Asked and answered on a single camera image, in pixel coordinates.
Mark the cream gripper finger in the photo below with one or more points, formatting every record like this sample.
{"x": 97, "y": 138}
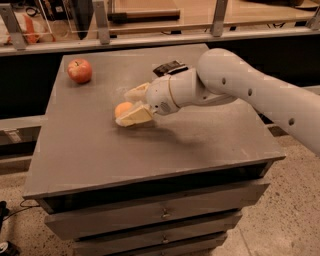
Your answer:
{"x": 138, "y": 113}
{"x": 137, "y": 93}

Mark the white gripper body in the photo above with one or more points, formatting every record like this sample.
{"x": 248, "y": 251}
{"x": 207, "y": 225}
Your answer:
{"x": 159, "y": 95}

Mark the orange fruit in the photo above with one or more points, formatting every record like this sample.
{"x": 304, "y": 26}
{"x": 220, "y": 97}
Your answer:
{"x": 121, "y": 108}

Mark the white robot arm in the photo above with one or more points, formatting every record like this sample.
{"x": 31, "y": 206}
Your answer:
{"x": 220, "y": 77}

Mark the red apple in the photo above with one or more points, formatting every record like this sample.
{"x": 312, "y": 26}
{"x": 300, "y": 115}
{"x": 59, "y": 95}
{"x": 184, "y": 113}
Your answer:
{"x": 79, "y": 70}

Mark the black snack wrapper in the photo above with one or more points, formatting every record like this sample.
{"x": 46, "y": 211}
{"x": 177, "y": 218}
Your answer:
{"x": 170, "y": 68}

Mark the black and wood bar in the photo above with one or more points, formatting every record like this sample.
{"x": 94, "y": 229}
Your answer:
{"x": 143, "y": 16}

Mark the grey drawer cabinet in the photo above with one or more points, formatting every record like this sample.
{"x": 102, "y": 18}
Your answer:
{"x": 84, "y": 159}

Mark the top grey drawer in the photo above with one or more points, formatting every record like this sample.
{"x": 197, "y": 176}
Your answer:
{"x": 151, "y": 210}

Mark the grey drawer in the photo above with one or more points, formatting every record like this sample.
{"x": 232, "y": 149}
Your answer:
{"x": 158, "y": 235}
{"x": 179, "y": 247}
{"x": 151, "y": 210}

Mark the orange white bag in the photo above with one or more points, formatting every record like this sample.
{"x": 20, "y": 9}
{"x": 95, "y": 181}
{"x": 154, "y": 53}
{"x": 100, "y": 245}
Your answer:
{"x": 33, "y": 31}

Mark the middle grey drawer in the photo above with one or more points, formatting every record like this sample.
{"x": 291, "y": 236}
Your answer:
{"x": 158, "y": 235}

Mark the bottom grey drawer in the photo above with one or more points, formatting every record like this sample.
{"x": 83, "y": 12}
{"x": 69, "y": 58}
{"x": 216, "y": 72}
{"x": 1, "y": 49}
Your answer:
{"x": 179, "y": 247}

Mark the dark can on floor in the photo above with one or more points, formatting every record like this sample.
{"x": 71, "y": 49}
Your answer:
{"x": 8, "y": 249}

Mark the metal railing frame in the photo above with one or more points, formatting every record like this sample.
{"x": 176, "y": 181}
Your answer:
{"x": 84, "y": 25}

